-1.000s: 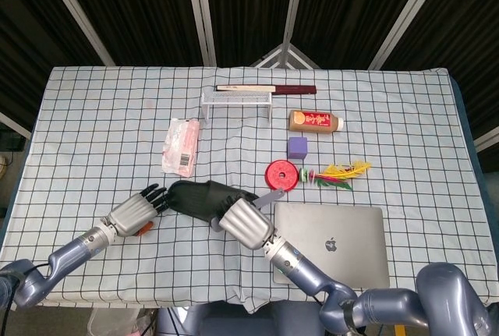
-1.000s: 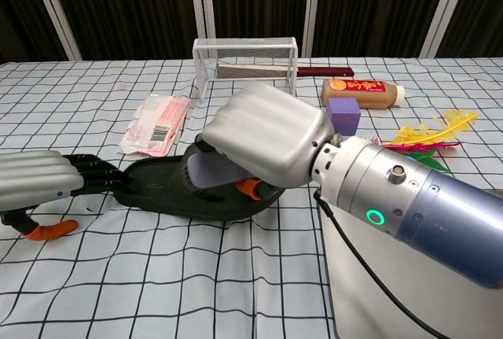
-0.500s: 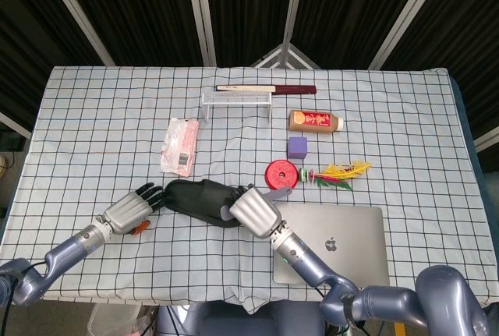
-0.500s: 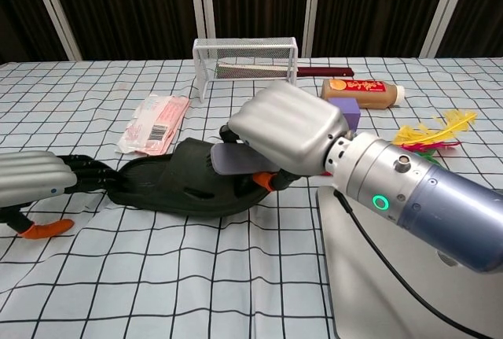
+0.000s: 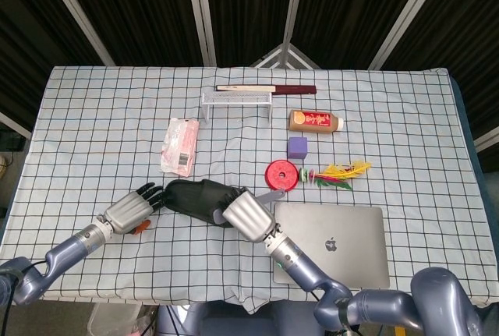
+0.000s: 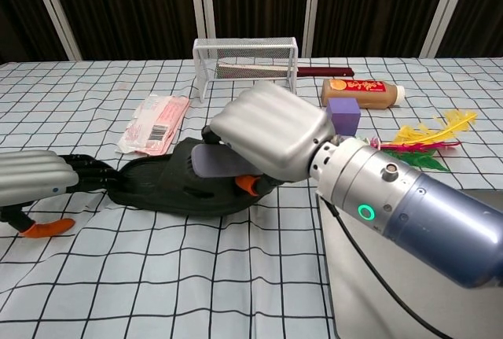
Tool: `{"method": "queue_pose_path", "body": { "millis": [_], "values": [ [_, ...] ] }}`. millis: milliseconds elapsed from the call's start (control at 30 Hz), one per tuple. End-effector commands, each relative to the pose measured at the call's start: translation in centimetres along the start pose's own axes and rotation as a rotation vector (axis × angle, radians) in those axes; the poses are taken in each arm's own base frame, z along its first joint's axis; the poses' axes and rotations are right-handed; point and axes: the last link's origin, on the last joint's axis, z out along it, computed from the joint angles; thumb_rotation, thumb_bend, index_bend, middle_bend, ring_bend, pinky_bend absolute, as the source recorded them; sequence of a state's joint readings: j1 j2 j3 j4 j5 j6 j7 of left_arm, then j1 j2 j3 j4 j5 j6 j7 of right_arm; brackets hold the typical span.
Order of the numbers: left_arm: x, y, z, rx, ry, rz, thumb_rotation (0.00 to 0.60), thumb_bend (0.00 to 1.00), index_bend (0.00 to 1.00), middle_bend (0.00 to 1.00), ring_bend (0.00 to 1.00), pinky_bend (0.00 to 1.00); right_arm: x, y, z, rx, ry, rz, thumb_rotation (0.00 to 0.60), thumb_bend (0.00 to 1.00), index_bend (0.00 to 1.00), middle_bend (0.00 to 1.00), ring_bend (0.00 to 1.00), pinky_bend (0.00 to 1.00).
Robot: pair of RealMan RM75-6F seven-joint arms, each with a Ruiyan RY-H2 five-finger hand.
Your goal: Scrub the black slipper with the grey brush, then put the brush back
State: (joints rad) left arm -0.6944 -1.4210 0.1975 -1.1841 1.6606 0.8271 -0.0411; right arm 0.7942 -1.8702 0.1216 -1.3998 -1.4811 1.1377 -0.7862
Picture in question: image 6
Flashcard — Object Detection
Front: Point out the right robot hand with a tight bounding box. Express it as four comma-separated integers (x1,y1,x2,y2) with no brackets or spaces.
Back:
200,81,336,197

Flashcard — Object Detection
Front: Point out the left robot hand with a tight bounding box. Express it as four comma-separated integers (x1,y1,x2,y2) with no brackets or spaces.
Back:
0,149,123,238

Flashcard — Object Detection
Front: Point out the grey scrubbing brush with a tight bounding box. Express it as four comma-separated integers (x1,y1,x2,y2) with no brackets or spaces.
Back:
191,144,264,179

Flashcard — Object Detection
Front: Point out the black rubber slipper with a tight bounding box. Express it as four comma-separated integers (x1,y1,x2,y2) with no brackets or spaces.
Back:
106,137,276,218

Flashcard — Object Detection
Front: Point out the purple foam cube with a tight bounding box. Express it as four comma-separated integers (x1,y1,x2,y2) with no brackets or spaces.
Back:
325,98,362,137

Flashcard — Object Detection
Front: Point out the brown drink bottle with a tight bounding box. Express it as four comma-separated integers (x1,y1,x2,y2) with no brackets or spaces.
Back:
321,79,406,109

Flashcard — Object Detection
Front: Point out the pink plastic packet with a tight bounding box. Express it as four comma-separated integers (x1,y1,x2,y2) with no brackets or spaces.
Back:
115,94,191,156

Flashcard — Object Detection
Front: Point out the colourful feather shuttlecock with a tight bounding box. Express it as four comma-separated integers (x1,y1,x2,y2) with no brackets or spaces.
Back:
363,109,479,172

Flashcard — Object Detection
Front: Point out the checked blue tablecloth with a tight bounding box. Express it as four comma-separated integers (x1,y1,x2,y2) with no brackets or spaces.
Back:
0,57,503,339

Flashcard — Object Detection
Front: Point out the silver laptop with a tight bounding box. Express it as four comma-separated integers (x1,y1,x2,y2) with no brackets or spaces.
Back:
320,189,503,339

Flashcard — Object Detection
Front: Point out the dark white-framed folding screen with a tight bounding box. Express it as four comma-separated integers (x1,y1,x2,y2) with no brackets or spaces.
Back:
0,0,503,61

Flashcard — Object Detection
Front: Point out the red handled knife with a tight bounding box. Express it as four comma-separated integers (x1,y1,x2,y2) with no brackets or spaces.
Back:
217,62,354,79

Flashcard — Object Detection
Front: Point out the white mesh wire shelf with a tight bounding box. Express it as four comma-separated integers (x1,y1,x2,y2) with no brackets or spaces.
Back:
193,37,299,103

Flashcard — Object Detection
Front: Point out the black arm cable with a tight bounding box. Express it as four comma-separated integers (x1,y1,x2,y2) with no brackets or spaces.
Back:
329,203,459,339

